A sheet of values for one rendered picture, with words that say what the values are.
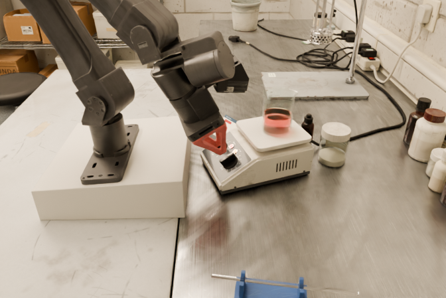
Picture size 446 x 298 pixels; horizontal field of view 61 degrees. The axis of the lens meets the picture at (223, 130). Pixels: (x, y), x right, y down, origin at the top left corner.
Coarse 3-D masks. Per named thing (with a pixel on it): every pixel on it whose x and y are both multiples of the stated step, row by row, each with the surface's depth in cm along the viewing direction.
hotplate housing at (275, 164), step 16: (240, 144) 77; (304, 144) 76; (256, 160) 72; (272, 160) 73; (288, 160) 74; (304, 160) 76; (240, 176) 72; (256, 176) 73; (272, 176) 75; (288, 176) 77; (224, 192) 73
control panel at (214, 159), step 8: (232, 136) 80; (232, 144) 78; (208, 152) 80; (240, 152) 75; (208, 160) 78; (216, 160) 77; (240, 160) 73; (248, 160) 72; (216, 168) 75; (224, 168) 74; (232, 168) 73; (224, 176) 72
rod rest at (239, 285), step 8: (240, 288) 51; (248, 288) 54; (256, 288) 54; (264, 288) 54; (272, 288) 54; (280, 288) 54; (288, 288) 54; (296, 288) 54; (240, 296) 52; (248, 296) 53; (256, 296) 53; (264, 296) 53; (272, 296) 53; (280, 296) 53; (288, 296) 53; (296, 296) 53; (304, 296) 53
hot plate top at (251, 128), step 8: (240, 120) 81; (248, 120) 81; (256, 120) 81; (240, 128) 78; (248, 128) 78; (256, 128) 78; (296, 128) 78; (248, 136) 75; (256, 136) 75; (264, 136) 75; (272, 136) 75; (280, 136) 75; (288, 136) 75; (296, 136) 75; (304, 136) 75; (256, 144) 73; (264, 144) 73; (272, 144) 73; (280, 144) 73; (288, 144) 73; (296, 144) 74
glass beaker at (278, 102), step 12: (264, 96) 73; (276, 96) 77; (288, 96) 76; (264, 108) 74; (276, 108) 72; (288, 108) 72; (264, 120) 75; (276, 120) 73; (288, 120) 74; (276, 132) 74; (288, 132) 75
